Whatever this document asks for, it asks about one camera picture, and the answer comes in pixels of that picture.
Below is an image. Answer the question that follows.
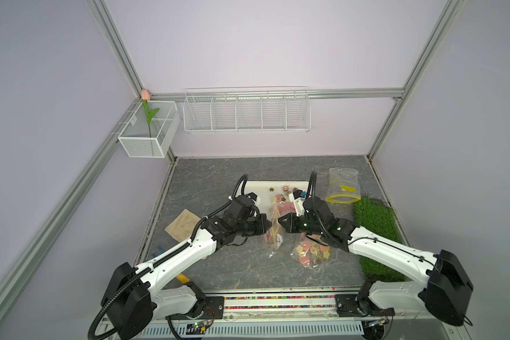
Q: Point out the cookie ziploc bag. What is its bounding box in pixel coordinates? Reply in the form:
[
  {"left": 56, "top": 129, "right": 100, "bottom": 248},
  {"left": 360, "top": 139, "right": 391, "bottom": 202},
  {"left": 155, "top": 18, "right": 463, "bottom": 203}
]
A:
[
  {"left": 325, "top": 167, "right": 361, "bottom": 204},
  {"left": 290, "top": 233, "right": 331, "bottom": 271},
  {"left": 262, "top": 203, "right": 285, "bottom": 258}
]

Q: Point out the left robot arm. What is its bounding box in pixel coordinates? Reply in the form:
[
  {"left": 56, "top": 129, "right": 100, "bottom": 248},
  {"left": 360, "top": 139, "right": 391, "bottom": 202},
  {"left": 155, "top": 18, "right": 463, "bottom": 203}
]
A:
[{"left": 87, "top": 174, "right": 271, "bottom": 339}]

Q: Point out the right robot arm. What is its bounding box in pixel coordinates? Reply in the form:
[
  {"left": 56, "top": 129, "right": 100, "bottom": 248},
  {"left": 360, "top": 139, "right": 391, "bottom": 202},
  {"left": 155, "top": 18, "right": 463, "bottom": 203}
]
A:
[{"left": 279, "top": 171, "right": 474, "bottom": 327}]

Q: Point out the poured wrapped cookie pile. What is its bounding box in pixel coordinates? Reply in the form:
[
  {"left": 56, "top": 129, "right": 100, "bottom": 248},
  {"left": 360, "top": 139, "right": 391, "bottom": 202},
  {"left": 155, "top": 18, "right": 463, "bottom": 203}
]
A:
[{"left": 268, "top": 184, "right": 295, "bottom": 217}]

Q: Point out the white rectangular tray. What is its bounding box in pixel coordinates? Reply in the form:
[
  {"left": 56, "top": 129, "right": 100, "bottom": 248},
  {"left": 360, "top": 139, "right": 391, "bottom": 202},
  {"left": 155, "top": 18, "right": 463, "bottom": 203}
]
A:
[{"left": 245, "top": 181, "right": 308, "bottom": 213}]

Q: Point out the green artificial grass mat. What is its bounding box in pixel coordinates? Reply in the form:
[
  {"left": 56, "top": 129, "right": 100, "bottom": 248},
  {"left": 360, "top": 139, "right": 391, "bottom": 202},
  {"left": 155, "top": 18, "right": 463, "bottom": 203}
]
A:
[{"left": 352, "top": 194, "right": 409, "bottom": 283}]

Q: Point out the beige work glove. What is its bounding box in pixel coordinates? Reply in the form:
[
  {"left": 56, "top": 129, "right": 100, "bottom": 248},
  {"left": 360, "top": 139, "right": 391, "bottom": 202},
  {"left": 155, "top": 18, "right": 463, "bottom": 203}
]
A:
[{"left": 165, "top": 209, "right": 201, "bottom": 242}]

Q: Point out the pink artificial tulip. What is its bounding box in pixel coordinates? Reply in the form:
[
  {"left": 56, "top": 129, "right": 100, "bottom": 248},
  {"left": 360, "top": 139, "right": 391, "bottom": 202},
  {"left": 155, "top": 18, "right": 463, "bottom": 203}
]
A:
[{"left": 140, "top": 89, "right": 160, "bottom": 137}]

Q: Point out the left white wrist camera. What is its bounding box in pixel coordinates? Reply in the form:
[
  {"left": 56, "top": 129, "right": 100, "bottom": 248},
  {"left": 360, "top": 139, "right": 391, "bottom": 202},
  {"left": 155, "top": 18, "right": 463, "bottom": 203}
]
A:
[{"left": 246, "top": 192, "right": 262, "bottom": 206}]

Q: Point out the white wire wall basket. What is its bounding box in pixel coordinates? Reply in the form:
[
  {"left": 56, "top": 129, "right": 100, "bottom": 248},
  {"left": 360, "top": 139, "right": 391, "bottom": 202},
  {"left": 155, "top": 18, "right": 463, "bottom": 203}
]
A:
[{"left": 183, "top": 86, "right": 312, "bottom": 133}]

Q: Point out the white mesh wall box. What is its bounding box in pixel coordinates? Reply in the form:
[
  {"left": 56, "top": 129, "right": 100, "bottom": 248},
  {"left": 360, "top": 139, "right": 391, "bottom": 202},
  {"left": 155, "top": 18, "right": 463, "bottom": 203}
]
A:
[{"left": 118, "top": 100, "right": 181, "bottom": 158}]

